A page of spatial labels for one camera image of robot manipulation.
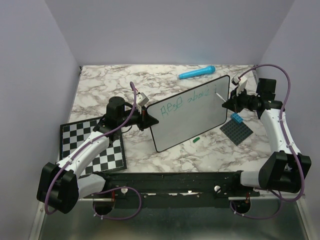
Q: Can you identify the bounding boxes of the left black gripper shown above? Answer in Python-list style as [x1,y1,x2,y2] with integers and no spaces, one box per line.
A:
[118,104,159,132]

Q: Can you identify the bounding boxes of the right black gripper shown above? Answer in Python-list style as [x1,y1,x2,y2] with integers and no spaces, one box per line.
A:
[223,86,260,114]

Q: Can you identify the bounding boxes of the green whiteboard marker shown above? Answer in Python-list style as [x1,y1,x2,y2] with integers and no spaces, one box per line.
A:
[215,92,226,103]

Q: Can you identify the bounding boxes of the black framed whiteboard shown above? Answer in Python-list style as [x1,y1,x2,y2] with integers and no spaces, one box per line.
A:
[147,75,230,152]

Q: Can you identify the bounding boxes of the green marker cap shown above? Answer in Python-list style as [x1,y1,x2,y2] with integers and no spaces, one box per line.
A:
[192,136,200,143]

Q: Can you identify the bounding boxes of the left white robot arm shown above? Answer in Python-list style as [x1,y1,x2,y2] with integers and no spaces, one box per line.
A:
[36,93,159,214]

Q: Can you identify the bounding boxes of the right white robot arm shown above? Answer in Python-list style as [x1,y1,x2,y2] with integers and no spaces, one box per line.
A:
[222,77,312,196]

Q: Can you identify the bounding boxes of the blue lego brick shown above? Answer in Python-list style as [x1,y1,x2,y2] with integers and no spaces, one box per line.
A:
[230,112,243,124]

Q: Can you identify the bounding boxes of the grey lego baseplate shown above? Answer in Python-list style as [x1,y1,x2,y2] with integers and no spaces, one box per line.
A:
[220,119,253,146]

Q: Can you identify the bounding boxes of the blue toy microphone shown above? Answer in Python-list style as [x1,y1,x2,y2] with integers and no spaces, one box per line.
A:
[178,65,216,79]

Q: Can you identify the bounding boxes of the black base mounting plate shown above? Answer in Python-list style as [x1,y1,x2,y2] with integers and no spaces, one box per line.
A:
[87,171,260,209]

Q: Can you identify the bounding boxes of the black white checkerboard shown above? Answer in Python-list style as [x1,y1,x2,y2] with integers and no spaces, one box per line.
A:
[59,117,127,177]

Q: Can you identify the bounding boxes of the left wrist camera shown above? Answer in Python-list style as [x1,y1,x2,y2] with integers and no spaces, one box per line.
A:
[136,92,149,107]

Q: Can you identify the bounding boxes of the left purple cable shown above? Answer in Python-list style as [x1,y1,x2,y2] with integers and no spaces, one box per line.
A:
[44,81,145,222]

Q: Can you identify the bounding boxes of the purple cable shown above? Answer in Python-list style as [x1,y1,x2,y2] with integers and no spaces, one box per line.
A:
[44,81,145,222]
[237,64,307,220]

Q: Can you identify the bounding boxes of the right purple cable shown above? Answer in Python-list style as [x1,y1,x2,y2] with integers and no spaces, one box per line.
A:
[237,64,307,220]

